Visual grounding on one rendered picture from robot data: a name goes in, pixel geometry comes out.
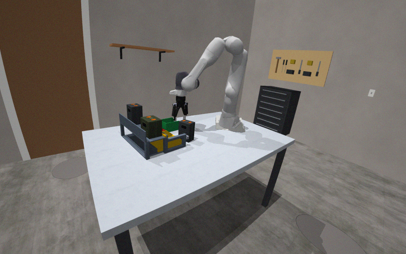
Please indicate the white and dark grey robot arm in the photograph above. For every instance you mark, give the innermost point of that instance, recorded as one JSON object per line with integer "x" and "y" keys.
{"x": 187, "y": 82}

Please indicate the yellow open bin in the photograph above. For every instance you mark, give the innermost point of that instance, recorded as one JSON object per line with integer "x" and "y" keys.
{"x": 159, "y": 144}

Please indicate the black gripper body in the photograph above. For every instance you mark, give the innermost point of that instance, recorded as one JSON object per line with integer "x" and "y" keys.
{"x": 180, "y": 100}

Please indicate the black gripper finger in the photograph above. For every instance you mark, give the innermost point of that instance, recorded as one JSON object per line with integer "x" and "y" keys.
{"x": 175, "y": 111}
{"x": 185, "y": 110}

